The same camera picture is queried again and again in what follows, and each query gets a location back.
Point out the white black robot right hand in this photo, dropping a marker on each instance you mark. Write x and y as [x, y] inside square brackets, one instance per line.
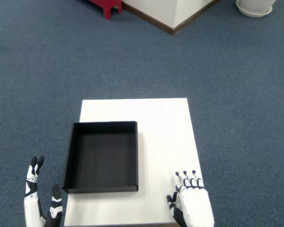
[196, 208]

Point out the white plant pot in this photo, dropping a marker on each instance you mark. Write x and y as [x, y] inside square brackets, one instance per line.
[255, 2]

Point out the red plastic stool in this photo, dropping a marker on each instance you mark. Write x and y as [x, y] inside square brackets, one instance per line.
[109, 5]

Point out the white pot saucer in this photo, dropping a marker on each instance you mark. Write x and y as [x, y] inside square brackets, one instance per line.
[255, 13]

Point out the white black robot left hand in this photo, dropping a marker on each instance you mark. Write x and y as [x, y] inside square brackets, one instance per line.
[32, 210]

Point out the dark brown baseboard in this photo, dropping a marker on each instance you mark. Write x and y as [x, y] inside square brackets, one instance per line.
[172, 30]

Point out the black open cardboard box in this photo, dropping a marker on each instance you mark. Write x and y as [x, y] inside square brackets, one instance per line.
[101, 156]

